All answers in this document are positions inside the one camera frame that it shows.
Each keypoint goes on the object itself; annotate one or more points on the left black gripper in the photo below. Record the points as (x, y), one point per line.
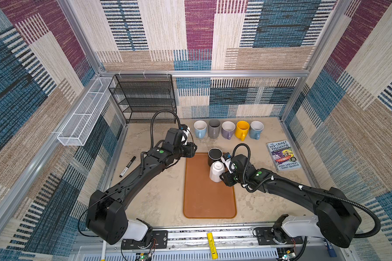
(190, 152)

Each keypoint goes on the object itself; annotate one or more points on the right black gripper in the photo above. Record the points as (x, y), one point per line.
(226, 179)

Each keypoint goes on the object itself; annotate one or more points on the white mug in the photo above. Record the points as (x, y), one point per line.
(216, 170)

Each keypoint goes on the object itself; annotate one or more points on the black mug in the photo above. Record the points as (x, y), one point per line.
(214, 154)

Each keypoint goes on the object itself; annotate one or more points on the light blue mug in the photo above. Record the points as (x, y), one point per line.
(200, 129)

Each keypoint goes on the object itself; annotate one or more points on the grey mug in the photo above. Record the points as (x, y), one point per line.
(214, 128)

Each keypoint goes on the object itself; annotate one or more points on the purple mug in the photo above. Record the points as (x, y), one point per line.
(228, 129)

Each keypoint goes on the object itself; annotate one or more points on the yellow mug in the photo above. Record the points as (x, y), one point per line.
(242, 130)

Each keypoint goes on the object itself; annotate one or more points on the blue speckled mug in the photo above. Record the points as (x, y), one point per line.
(256, 128)

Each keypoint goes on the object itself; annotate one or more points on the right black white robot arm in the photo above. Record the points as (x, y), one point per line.
(334, 217)

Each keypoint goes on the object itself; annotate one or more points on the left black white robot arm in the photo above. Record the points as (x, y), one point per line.
(106, 214)

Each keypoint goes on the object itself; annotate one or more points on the brown plastic tray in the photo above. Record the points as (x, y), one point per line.
(204, 198)

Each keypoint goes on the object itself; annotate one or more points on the colourful magazine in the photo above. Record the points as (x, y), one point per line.
(283, 156)

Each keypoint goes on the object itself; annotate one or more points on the black marker pen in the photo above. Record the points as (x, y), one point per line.
(127, 166)

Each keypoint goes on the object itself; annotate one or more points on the yellow marker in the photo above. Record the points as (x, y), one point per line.
(212, 246)

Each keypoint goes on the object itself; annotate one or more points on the white mesh basket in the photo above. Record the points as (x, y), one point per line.
(80, 125)

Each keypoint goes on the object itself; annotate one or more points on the white marker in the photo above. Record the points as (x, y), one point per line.
(103, 251)

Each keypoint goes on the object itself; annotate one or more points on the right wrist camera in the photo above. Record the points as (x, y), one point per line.
(226, 160)

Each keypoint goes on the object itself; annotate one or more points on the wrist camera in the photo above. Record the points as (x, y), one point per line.
(226, 160)
(185, 133)

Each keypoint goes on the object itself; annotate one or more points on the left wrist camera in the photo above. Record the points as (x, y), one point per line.
(185, 133)

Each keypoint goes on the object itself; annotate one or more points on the black wire shelf rack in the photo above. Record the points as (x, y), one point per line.
(141, 96)

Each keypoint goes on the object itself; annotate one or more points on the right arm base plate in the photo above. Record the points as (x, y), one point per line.
(271, 236)

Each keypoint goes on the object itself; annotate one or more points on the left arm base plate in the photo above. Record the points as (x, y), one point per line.
(158, 239)

